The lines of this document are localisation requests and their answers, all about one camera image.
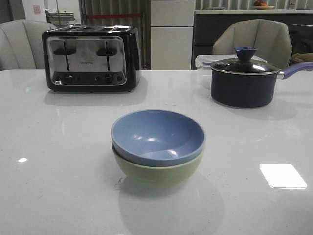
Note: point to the clear plastic food container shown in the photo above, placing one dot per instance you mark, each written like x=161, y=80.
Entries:
x=203, y=62

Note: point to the right beige upholstered chair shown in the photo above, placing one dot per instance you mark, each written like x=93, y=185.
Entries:
x=271, y=38

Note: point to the fruit bowl on counter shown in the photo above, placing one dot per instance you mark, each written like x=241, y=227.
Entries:
x=261, y=5

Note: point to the blue plastic bowl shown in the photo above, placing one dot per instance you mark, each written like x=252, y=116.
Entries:
x=157, y=138

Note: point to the glass pot lid blue knob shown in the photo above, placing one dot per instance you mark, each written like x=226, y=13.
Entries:
x=244, y=63

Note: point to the beige upholstered chair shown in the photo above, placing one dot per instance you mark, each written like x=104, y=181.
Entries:
x=271, y=38
x=21, y=44

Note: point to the dark kitchen counter cabinet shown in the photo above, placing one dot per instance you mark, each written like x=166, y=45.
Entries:
x=209, y=25

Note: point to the black and chrome toaster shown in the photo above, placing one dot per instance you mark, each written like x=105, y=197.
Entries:
x=92, y=58

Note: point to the dark blue saucepan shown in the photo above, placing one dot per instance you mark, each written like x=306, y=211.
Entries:
x=249, y=90

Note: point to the white refrigerator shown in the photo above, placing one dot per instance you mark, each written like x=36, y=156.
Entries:
x=172, y=24

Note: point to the left beige upholstered chair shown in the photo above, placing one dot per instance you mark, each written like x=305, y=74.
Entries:
x=21, y=44

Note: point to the green plastic bowl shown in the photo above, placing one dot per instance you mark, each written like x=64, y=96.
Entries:
x=158, y=176

